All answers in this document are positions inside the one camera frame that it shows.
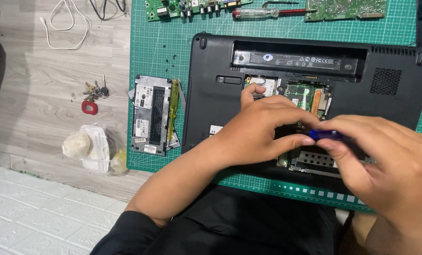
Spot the red key fob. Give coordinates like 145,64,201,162
81,100,99,116

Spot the silver hard drive caddy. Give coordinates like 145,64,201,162
290,150,343,178

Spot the person's right hand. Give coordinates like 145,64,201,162
315,115,422,223

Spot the clear plastic bag with tray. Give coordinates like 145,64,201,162
62,123,129,175

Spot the wireless card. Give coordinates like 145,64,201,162
246,75,278,97

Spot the black cable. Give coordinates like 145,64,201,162
89,0,127,21

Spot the black laptop cover panel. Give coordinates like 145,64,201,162
127,74,183,157

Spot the thin brown wire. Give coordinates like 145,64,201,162
262,1,299,8

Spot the person's black clothing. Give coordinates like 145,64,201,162
89,184,355,255

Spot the black laptop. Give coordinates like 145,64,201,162
181,32,422,186

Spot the white cable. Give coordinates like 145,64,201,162
40,0,91,50

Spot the bunch of keys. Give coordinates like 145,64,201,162
83,74,110,102

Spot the clear handled red screwdriver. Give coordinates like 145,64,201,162
232,7,319,19

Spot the green cutting mat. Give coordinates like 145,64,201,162
126,0,422,214

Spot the person's left hand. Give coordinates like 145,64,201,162
214,83,321,168

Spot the yellow handled screwdriver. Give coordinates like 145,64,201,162
166,79,180,143

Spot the green circuit board with connectors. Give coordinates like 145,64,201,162
145,0,253,23

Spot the green memory module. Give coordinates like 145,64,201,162
285,82,317,108

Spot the group of small black screws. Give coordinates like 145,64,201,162
162,44,178,68

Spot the blue handled screwdriver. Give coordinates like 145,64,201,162
308,129,345,141

